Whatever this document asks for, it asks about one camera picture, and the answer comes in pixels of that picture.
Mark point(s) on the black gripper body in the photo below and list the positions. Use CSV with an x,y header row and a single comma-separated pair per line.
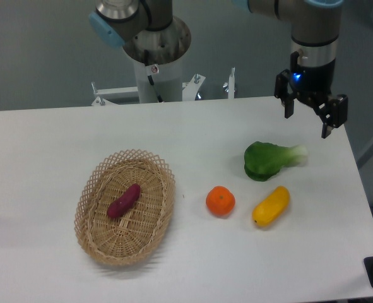
x,y
312,85

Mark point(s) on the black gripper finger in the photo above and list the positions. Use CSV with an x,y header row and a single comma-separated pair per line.
x,y
333,112
282,83

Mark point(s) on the purple sweet potato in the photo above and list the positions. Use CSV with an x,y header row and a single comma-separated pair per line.
x,y
124,203

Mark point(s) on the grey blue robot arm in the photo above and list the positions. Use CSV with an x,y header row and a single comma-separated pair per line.
x,y
150,34

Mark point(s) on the woven wicker basket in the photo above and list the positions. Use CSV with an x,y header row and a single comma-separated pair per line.
x,y
134,236

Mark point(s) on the green bok choy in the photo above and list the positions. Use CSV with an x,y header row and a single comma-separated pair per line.
x,y
264,160

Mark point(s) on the yellow mango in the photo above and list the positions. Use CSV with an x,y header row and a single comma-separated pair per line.
x,y
267,211

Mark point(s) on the orange tangerine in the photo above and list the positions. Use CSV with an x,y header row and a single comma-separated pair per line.
x,y
220,201

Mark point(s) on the white metal base frame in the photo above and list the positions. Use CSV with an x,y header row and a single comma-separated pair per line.
x,y
129,95

